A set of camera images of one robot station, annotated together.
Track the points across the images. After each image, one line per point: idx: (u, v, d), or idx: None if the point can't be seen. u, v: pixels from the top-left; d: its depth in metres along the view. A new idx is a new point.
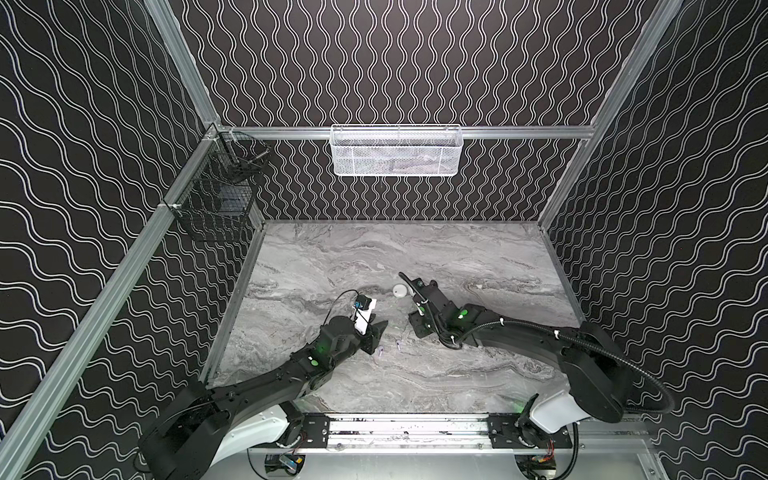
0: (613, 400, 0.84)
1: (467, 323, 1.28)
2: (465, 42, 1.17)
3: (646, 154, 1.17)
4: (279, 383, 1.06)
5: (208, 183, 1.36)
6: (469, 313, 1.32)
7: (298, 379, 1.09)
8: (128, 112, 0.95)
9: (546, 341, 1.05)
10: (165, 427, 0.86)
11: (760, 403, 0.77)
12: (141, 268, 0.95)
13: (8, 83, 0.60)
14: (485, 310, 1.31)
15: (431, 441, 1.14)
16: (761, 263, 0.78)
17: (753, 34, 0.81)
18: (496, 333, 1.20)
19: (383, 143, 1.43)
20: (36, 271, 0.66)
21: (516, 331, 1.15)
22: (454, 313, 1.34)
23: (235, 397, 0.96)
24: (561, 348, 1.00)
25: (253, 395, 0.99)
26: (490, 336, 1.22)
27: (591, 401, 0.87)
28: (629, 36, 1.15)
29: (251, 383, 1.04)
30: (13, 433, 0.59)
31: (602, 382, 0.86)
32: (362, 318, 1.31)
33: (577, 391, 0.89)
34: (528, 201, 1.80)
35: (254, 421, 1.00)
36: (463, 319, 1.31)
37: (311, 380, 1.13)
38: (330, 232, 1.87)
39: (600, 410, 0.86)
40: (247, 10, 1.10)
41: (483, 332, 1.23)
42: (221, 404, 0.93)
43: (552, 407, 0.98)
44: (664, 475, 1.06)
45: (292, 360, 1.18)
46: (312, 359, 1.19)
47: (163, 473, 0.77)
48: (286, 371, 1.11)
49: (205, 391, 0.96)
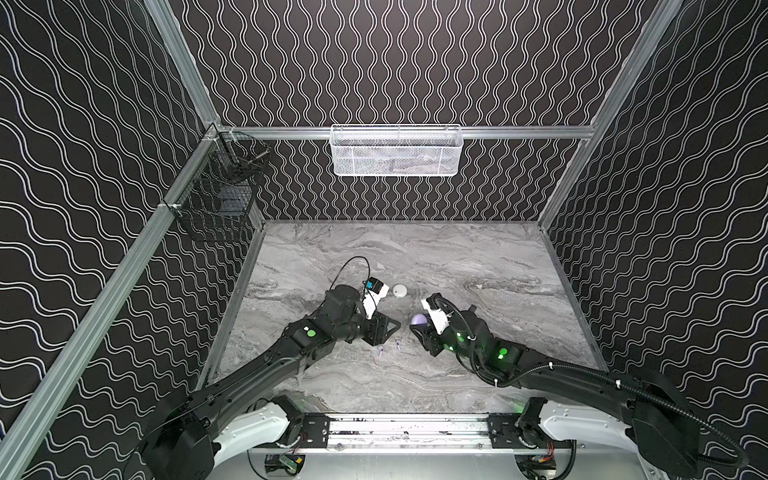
0: (686, 455, 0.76)
1: (510, 368, 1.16)
2: (465, 42, 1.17)
3: (646, 154, 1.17)
4: (272, 369, 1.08)
5: (208, 183, 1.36)
6: (509, 354, 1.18)
7: (291, 359, 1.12)
8: (128, 112, 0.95)
9: (606, 392, 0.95)
10: (155, 436, 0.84)
11: (760, 403, 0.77)
12: (140, 268, 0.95)
13: (8, 83, 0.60)
14: (529, 350, 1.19)
15: (431, 441, 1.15)
16: (761, 263, 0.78)
17: (753, 34, 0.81)
18: (546, 379, 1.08)
19: (383, 143, 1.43)
20: (36, 271, 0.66)
21: (569, 378, 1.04)
22: (493, 352, 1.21)
23: (214, 401, 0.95)
24: (624, 399, 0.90)
25: (236, 392, 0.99)
26: (541, 382, 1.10)
27: (660, 454, 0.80)
28: (629, 36, 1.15)
29: (231, 380, 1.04)
30: (13, 433, 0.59)
31: (673, 435, 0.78)
32: (371, 299, 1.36)
33: (643, 444, 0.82)
34: (528, 201, 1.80)
35: (255, 422, 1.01)
36: (503, 360, 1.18)
37: (309, 354, 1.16)
38: (330, 232, 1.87)
39: (672, 464, 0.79)
40: (248, 10, 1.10)
41: (531, 378, 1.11)
42: (201, 410, 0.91)
43: (584, 428, 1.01)
44: (663, 475, 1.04)
45: (285, 337, 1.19)
46: (309, 330, 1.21)
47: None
48: (276, 354, 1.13)
49: (179, 400, 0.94)
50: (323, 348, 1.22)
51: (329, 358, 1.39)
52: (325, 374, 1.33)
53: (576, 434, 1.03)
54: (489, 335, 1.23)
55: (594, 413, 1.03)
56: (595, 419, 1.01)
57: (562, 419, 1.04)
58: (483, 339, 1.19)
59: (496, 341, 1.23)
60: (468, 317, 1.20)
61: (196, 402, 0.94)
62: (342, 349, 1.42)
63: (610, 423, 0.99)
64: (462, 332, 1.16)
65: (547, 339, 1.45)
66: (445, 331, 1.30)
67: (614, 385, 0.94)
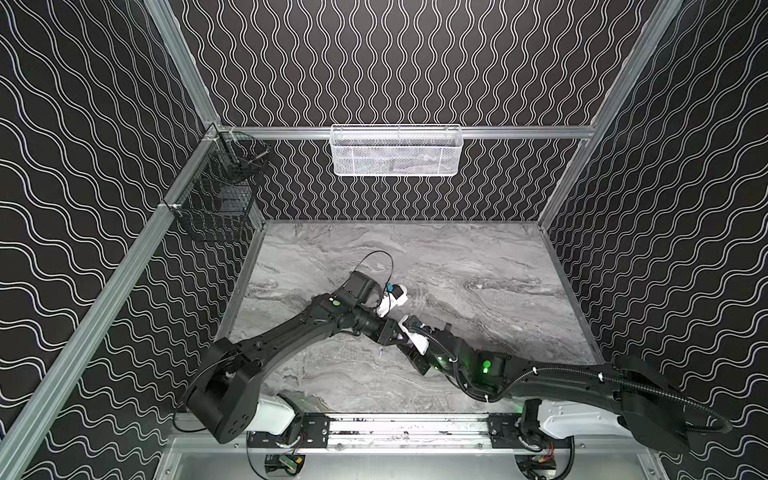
0: (677, 433, 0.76)
1: (497, 381, 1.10)
2: (465, 42, 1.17)
3: (646, 153, 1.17)
4: (307, 327, 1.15)
5: (208, 183, 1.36)
6: (493, 367, 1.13)
7: (322, 321, 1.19)
8: (128, 112, 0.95)
9: (592, 388, 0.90)
10: (204, 382, 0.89)
11: (760, 403, 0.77)
12: (140, 267, 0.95)
13: (8, 83, 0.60)
14: (511, 357, 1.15)
15: (431, 441, 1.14)
16: (761, 263, 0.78)
17: (753, 33, 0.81)
18: (534, 384, 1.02)
19: (383, 143, 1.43)
20: (36, 271, 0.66)
21: (555, 380, 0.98)
22: (478, 367, 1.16)
23: (263, 347, 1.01)
24: (611, 391, 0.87)
25: (281, 343, 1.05)
26: (532, 390, 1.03)
27: (653, 437, 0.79)
28: (629, 36, 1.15)
29: (276, 332, 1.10)
30: (13, 433, 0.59)
31: (664, 419, 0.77)
32: (387, 301, 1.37)
33: (637, 431, 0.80)
34: (528, 201, 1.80)
35: (274, 401, 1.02)
36: (489, 373, 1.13)
37: (336, 320, 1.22)
38: (330, 232, 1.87)
39: (664, 444, 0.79)
40: (247, 9, 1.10)
41: (519, 387, 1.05)
42: (251, 354, 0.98)
43: (583, 422, 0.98)
44: (664, 476, 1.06)
45: (314, 303, 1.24)
46: (333, 300, 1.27)
47: (215, 421, 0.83)
48: (310, 315, 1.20)
49: (230, 346, 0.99)
50: (347, 319, 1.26)
51: (329, 358, 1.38)
52: (325, 374, 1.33)
53: (577, 428, 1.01)
54: (469, 349, 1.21)
55: (587, 406, 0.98)
56: (591, 414, 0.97)
57: (558, 417, 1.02)
58: (464, 356, 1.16)
59: (479, 354, 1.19)
60: (445, 336, 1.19)
61: (246, 348, 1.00)
62: (343, 349, 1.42)
63: (603, 414, 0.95)
64: (443, 355, 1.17)
65: (547, 339, 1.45)
66: (428, 352, 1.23)
67: (596, 378, 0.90)
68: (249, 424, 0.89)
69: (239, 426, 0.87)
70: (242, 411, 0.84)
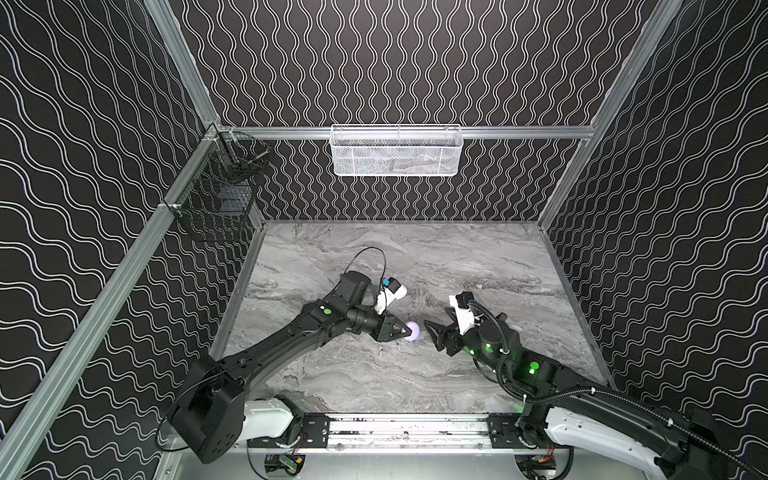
0: None
1: (541, 386, 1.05)
2: (465, 42, 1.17)
3: (646, 154, 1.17)
4: (295, 340, 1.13)
5: (208, 183, 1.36)
6: (541, 370, 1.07)
7: (312, 331, 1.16)
8: (128, 112, 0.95)
9: (654, 428, 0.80)
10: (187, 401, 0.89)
11: (760, 403, 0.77)
12: (140, 268, 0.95)
13: (8, 83, 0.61)
14: (563, 367, 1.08)
15: (431, 441, 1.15)
16: (760, 263, 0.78)
17: (753, 33, 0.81)
18: (587, 403, 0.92)
19: (383, 143, 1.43)
20: (37, 271, 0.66)
21: (613, 407, 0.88)
22: (523, 366, 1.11)
23: (247, 364, 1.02)
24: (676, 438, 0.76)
25: (266, 358, 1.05)
26: (580, 407, 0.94)
27: None
28: (629, 36, 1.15)
29: (261, 346, 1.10)
30: (13, 433, 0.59)
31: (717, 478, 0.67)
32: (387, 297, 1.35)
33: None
34: (528, 201, 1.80)
35: (270, 406, 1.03)
36: (534, 375, 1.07)
37: (327, 329, 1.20)
38: (330, 232, 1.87)
39: None
40: (248, 10, 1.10)
41: (567, 403, 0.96)
42: (235, 371, 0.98)
43: (601, 443, 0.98)
44: None
45: (304, 313, 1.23)
46: (325, 308, 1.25)
47: (199, 441, 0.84)
48: (298, 326, 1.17)
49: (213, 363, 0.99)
50: (340, 327, 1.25)
51: (329, 358, 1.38)
52: (325, 374, 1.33)
53: (584, 443, 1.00)
54: (519, 346, 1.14)
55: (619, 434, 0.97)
56: (611, 434, 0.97)
57: (574, 429, 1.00)
58: (515, 350, 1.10)
59: (528, 353, 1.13)
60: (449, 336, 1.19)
61: (230, 365, 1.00)
62: (343, 349, 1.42)
63: (635, 446, 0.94)
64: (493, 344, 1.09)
65: (547, 339, 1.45)
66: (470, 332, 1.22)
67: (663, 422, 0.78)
68: (234, 441, 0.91)
69: (224, 444, 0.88)
70: (224, 430, 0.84)
